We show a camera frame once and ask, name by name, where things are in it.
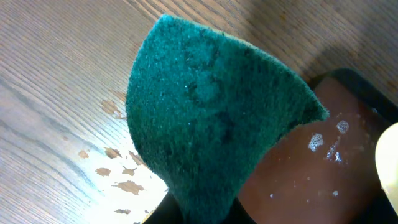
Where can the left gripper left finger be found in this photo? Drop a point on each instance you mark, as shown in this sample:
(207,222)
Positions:
(168,212)

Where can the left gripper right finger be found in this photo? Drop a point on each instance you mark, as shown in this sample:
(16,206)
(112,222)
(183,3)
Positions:
(238,215)

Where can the green yellow sponge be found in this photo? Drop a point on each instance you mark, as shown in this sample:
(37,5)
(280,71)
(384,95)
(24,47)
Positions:
(203,108)

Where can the yellow plate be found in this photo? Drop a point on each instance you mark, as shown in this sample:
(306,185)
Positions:
(386,163)

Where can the rectangular brown water tray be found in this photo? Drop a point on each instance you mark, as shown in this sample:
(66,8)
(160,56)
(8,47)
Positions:
(325,172)

